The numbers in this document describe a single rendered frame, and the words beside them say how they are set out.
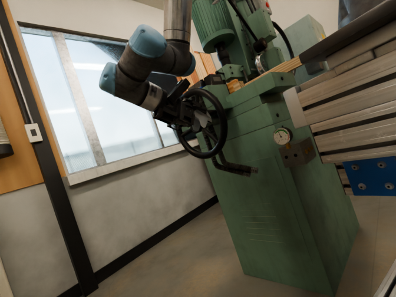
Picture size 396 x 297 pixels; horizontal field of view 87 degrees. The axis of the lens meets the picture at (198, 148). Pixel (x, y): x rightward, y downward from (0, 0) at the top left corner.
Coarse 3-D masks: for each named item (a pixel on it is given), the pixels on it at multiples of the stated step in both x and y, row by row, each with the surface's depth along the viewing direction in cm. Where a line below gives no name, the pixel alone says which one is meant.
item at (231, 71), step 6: (228, 66) 104; (234, 66) 108; (240, 66) 112; (228, 72) 104; (234, 72) 106; (240, 72) 110; (222, 78) 107; (228, 78) 105; (234, 78) 108; (240, 78) 113
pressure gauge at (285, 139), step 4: (280, 128) 74; (284, 128) 73; (288, 128) 74; (276, 132) 75; (280, 132) 74; (284, 132) 74; (288, 132) 72; (276, 136) 76; (284, 136) 74; (288, 136) 73; (292, 136) 74; (276, 140) 76; (280, 140) 75; (284, 140) 74; (288, 140) 73; (280, 144) 75; (284, 144) 74; (288, 144) 76
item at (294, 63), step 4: (296, 56) 85; (292, 60) 86; (296, 60) 85; (284, 64) 89; (288, 64) 88; (292, 64) 87; (296, 64) 86; (300, 64) 85; (276, 68) 91; (280, 68) 90; (284, 68) 89; (288, 68) 88; (292, 68) 87
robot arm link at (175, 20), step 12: (168, 0) 54; (180, 0) 53; (168, 12) 54; (180, 12) 54; (168, 24) 55; (180, 24) 55; (168, 36) 56; (180, 36) 55; (180, 48) 56; (180, 60) 56; (192, 60) 60; (168, 72) 56; (180, 72) 59; (192, 72) 63
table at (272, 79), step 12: (276, 72) 81; (288, 72) 89; (252, 84) 84; (264, 84) 81; (276, 84) 79; (288, 84) 86; (228, 96) 94; (240, 96) 89; (252, 96) 85; (228, 108) 92
